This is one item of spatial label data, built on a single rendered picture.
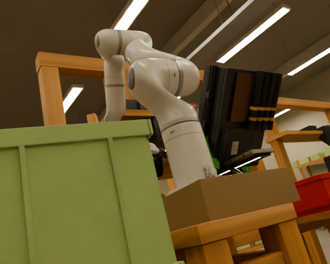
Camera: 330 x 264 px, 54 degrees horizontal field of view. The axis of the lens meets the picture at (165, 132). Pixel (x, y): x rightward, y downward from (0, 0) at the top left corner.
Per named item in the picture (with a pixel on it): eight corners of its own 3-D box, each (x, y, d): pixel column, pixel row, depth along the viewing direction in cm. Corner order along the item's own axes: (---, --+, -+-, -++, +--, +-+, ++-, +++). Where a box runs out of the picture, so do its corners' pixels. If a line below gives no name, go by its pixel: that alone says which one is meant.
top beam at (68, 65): (237, 83, 256) (233, 73, 259) (40, 65, 172) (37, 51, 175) (229, 88, 263) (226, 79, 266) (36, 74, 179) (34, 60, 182)
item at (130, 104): (144, 110, 187) (141, 99, 190) (120, 109, 179) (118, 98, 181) (138, 115, 193) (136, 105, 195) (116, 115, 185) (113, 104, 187)
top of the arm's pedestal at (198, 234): (298, 217, 82) (293, 201, 83) (201, 245, 64) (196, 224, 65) (218, 234, 106) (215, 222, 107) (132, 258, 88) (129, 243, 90)
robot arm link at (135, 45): (156, 104, 97) (201, 102, 105) (163, 66, 91) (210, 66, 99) (107, 53, 135) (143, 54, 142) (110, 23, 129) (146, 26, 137)
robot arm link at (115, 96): (98, 87, 153) (101, 150, 156) (108, 84, 139) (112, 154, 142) (116, 87, 157) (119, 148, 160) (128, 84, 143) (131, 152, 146)
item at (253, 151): (275, 153, 157) (273, 147, 158) (253, 155, 148) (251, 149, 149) (223, 176, 187) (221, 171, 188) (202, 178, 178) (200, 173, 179)
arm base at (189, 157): (246, 176, 87) (224, 116, 94) (193, 184, 76) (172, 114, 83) (204, 195, 102) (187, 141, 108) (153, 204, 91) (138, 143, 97)
